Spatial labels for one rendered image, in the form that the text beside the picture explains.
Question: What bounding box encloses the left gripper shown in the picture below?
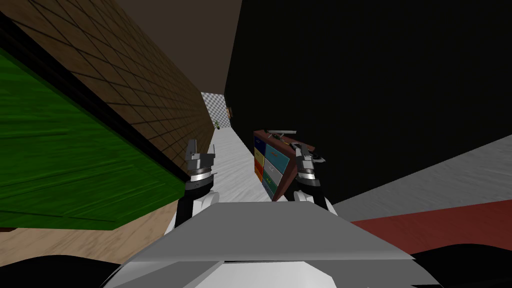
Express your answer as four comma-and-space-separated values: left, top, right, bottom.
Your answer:
185, 139, 217, 173

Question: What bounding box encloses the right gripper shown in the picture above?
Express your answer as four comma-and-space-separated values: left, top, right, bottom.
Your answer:
293, 141, 317, 174

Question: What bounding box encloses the brown dresser with colourful drawers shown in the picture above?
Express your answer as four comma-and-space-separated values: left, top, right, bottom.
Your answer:
252, 128, 327, 202

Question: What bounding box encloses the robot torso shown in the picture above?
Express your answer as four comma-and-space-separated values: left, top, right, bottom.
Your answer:
101, 201, 441, 288

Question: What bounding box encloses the green door leaf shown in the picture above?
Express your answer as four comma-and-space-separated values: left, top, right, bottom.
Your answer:
0, 47, 187, 232

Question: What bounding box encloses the dark red rug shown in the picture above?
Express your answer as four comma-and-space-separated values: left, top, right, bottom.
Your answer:
350, 199, 512, 256

